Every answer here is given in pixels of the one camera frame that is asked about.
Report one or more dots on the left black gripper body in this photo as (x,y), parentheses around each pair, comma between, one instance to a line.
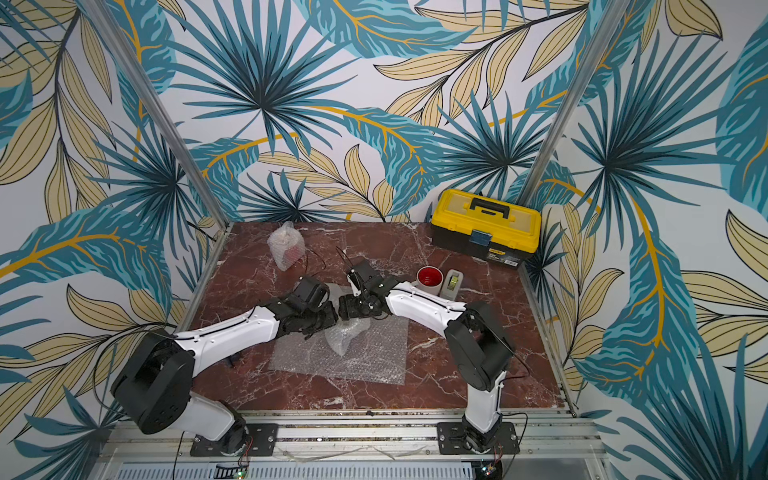
(319,318)

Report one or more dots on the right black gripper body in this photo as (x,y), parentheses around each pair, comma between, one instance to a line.
(351,306)

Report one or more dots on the clear bubble wrap sheet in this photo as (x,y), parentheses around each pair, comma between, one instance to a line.
(287,246)
(368,349)

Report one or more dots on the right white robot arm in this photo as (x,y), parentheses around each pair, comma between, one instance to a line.
(481,349)

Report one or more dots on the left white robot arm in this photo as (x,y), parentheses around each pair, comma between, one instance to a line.
(154,388)

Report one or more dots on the white mug red inside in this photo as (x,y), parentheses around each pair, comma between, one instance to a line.
(429,279)

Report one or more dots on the small green white box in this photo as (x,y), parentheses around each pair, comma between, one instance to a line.
(452,285)

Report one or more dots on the yellow black toolbox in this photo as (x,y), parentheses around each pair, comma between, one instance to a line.
(484,228)

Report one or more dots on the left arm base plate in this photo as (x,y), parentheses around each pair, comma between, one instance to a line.
(243,440)

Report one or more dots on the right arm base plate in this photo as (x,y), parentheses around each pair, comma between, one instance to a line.
(461,438)

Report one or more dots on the front aluminium rail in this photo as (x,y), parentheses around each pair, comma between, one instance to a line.
(374,445)

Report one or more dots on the left aluminium frame post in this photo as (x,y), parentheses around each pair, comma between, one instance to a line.
(118,44)

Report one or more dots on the aluminium frame post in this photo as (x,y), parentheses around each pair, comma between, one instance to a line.
(118,44)
(582,75)

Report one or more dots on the right aluminium frame post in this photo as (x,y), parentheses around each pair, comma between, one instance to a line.
(582,75)

